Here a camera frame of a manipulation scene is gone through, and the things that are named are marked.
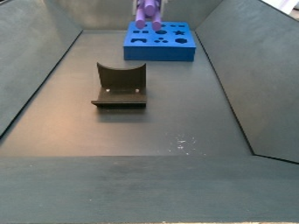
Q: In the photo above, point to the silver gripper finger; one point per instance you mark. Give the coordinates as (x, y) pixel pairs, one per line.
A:
(162, 3)
(133, 6)

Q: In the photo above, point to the purple three-prong object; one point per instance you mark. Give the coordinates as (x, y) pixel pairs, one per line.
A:
(148, 9)

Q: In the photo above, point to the black curved fixture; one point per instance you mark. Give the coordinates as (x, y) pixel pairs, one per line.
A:
(121, 87)

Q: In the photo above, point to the blue foam shape-hole block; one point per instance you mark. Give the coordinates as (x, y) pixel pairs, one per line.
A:
(169, 44)

